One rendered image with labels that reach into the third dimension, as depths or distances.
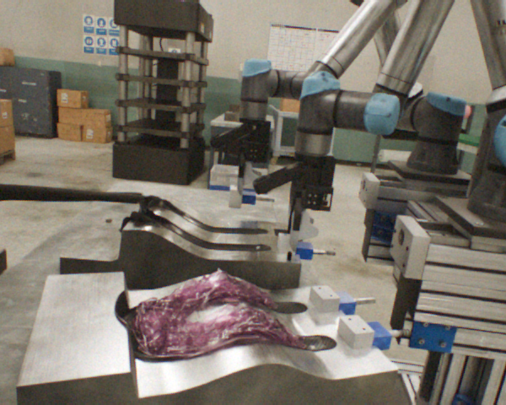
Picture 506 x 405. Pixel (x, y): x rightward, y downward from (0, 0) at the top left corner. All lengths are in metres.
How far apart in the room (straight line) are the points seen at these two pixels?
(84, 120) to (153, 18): 3.19
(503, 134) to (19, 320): 0.86
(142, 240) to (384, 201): 0.77
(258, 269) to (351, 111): 0.37
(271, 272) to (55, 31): 7.68
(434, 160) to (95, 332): 1.06
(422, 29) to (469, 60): 7.23
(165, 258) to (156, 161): 4.18
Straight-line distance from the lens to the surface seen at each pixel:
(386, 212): 1.35
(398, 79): 0.93
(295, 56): 7.46
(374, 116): 0.81
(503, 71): 0.78
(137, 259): 0.90
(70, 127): 7.83
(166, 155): 5.00
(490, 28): 0.79
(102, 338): 0.59
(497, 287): 0.95
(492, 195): 0.91
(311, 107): 0.85
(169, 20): 4.96
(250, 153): 1.15
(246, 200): 1.18
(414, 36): 0.94
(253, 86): 1.12
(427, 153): 1.36
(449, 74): 8.03
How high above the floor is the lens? 1.24
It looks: 16 degrees down
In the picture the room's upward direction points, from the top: 6 degrees clockwise
